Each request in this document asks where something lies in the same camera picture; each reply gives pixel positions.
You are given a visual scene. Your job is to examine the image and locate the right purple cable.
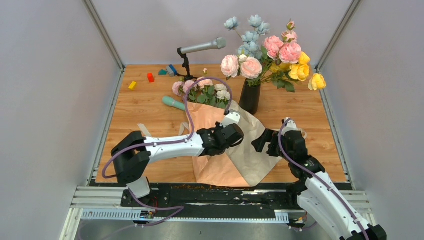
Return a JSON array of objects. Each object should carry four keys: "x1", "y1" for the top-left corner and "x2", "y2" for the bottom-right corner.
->
[{"x1": 277, "y1": 118, "x2": 370, "y2": 240}]

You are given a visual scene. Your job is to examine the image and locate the teal block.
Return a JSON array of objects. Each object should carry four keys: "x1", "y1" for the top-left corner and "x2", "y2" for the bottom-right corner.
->
[{"x1": 158, "y1": 69, "x2": 168, "y2": 76}]

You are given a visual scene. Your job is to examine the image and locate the black microphone tripod stand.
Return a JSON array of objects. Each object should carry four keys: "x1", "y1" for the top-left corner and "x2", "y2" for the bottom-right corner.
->
[{"x1": 177, "y1": 49, "x2": 198, "y2": 82}]

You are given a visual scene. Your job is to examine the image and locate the beige ribbon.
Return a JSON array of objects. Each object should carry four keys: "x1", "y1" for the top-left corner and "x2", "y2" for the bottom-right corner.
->
[{"x1": 137, "y1": 122, "x2": 191, "y2": 137}]

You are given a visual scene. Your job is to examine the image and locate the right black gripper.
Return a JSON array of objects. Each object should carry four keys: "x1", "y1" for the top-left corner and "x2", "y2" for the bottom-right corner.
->
[{"x1": 251, "y1": 128, "x2": 293, "y2": 163}]

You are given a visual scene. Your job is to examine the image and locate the silver microphone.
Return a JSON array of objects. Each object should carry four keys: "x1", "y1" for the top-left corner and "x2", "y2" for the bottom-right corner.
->
[{"x1": 177, "y1": 37, "x2": 227, "y2": 55}]

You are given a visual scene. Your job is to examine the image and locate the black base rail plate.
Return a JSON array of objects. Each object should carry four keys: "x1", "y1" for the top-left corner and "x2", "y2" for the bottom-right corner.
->
[{"x1": 139, "y1": 182, "x2": 307, "y2": 220}]

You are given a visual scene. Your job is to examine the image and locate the red block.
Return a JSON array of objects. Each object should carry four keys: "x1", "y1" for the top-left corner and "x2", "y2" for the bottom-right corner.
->
[{"x1": 147, "y1": 72, "x2": 155, "y2": 83}]

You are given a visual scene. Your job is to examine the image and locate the yellow block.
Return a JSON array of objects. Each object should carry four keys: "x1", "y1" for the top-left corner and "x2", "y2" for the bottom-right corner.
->
[{"x1": 128, "y1": 81, "x2": 137, "y2": 90}]

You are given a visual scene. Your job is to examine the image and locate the black vase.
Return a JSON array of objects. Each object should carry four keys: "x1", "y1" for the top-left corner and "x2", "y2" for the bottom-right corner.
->
[{"x1": 238, "y1": 81, "x2": 261, "y2": 115}]

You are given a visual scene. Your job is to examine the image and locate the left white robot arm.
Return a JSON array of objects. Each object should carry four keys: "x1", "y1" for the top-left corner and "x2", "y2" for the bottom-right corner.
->
[{"x1": 111, "y1": 122, "x2": 244, "y2": 186}]

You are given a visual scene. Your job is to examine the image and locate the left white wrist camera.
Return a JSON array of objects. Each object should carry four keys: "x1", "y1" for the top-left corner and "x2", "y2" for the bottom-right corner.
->
[{"x1": 219, "y1": 110, "x2": 241, "y2": 128}]

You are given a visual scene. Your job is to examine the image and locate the flower stems bunch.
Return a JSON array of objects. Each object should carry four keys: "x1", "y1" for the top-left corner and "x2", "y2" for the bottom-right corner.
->
[{"x1": 172, "y1": 76, "x2": 231, "y2": 109}]

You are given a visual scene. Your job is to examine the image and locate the teal toy microphone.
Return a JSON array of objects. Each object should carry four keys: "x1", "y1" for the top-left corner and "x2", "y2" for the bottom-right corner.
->
[{"x1": 162, "y1": 96, "x2": 186, "y2": 111}]

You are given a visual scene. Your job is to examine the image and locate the flowers in vase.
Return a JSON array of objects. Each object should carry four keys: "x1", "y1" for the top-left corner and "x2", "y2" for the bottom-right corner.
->
[{"x1": 220, "y1": 15, "x2": 327, "y2": 93}]

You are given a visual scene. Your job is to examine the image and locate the peach paper bouquet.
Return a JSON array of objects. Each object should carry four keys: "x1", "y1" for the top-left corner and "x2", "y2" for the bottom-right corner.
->
[{"x1": 192, "y1": 101, "x2": 281, "y2": 187}]

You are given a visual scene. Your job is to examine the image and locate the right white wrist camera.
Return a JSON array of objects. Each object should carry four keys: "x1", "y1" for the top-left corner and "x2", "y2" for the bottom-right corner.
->
[{"x1": 282, "y1": 117, "x2": 298, "y2": 132}]

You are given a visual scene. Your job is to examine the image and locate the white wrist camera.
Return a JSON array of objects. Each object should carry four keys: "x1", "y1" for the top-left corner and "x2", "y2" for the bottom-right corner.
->
[
  {"x1": 219, "y1": 110, "x2": 241, "y2": 128},
  {"x1": 282, "y1": 117, "x2": 298, "y2": 132}
]

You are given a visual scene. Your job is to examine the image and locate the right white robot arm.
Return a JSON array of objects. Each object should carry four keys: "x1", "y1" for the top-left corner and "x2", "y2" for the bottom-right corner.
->
[{"x1": 251, "y1": 129, "x2": 388, "y2": 240}]

